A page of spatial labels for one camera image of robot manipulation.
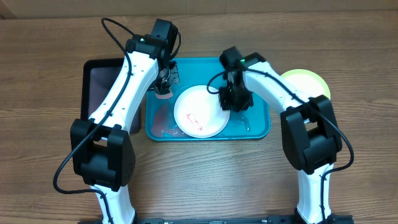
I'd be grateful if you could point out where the green and orange sponge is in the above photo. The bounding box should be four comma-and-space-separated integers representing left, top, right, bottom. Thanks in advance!
155, 88, 174, 100

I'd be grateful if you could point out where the white plate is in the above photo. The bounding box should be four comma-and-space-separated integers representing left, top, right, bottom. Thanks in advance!
174, 85, 230, 139

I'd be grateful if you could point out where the yellow-green plate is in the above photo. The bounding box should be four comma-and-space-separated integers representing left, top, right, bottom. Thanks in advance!
281, 69, 331, 100

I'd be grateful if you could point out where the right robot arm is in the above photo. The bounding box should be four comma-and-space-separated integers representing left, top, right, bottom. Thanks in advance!
218, 47, 342, 223

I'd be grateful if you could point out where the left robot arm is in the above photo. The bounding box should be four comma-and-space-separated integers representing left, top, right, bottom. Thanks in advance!
62, 19, 181, 223

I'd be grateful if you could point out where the teal plastic tray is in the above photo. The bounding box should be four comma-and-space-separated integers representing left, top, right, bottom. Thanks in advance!
145, 57, 271, 141

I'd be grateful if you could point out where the black rectangular tray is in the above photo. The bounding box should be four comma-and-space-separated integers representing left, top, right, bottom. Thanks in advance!
80, 57, 140, 134

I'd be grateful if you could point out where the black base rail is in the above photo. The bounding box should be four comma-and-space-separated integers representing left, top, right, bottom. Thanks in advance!
78, 214, 354, 224

